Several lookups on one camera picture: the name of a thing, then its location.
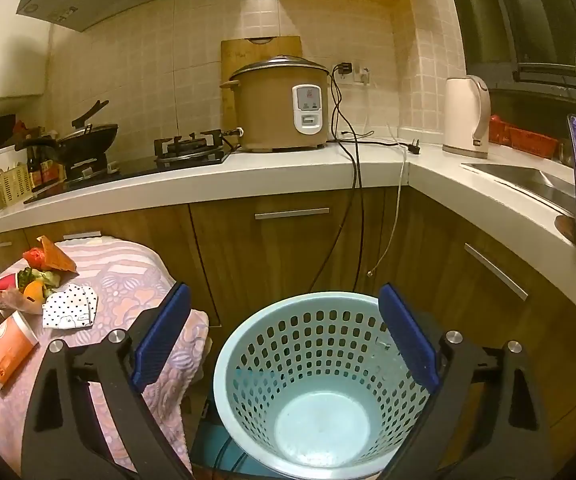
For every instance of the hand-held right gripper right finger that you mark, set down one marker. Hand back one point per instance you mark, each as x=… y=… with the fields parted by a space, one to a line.
x=410 y=335

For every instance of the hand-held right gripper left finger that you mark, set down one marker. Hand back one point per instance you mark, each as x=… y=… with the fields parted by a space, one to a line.
x=160 y=335

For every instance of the orange and white packet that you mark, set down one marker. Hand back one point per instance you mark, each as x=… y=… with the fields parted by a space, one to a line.
x=5 y=350

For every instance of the clear plastic bag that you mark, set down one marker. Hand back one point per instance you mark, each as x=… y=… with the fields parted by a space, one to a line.
x=10 y=301

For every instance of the green vegetable scraps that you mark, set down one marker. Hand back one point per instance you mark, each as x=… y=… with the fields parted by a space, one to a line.
x=40 y=277

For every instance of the polka-dot white cloth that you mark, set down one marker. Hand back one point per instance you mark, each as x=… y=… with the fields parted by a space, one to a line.
x=70 y=310

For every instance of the light blue perforated basket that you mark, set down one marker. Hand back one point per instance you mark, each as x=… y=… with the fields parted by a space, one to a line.
x=318 y=425

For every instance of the orange peel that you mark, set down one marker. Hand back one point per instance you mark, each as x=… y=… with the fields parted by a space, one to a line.
x=34 y=291

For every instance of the red wrapper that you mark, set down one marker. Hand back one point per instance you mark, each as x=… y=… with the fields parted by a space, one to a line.
x=31 y=258

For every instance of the pink floral cloth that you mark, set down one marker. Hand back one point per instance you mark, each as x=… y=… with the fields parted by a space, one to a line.
x=122 y=280

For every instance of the yellow utensil basket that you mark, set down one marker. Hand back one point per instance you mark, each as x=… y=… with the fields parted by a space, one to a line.
x=12 y=185

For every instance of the dark blue stool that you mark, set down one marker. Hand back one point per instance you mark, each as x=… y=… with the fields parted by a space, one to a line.
x=207 y=435

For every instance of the wooden base cabinet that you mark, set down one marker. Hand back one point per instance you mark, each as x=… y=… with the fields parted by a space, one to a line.
x=278 y=250

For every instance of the black gas stove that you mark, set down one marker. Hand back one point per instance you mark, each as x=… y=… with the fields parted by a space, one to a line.
x=192 y=152

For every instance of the black wok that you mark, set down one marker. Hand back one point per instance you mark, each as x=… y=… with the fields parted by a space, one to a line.
x=90 y=140

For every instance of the steel sink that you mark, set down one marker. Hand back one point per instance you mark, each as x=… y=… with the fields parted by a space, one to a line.
x=523 y=180

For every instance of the red plastic basket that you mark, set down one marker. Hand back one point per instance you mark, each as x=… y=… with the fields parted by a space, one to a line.
x=523 y=140

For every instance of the white electric kettle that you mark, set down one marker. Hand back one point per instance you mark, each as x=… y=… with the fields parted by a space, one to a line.
x=463 y=115

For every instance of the beige rice cooker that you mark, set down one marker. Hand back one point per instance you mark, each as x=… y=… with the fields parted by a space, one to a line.
x=268 y=110

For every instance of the black charger plug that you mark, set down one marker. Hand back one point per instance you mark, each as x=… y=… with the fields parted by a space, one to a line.
x=344 y=68

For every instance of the wooden cutting board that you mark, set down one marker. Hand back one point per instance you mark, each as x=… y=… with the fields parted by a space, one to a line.
x=235 y=60

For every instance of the dark window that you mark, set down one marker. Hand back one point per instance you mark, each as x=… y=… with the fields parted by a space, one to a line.
x=528 y=20

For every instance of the white wall socket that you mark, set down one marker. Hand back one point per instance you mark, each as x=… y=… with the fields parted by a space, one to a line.
x=364 y=76

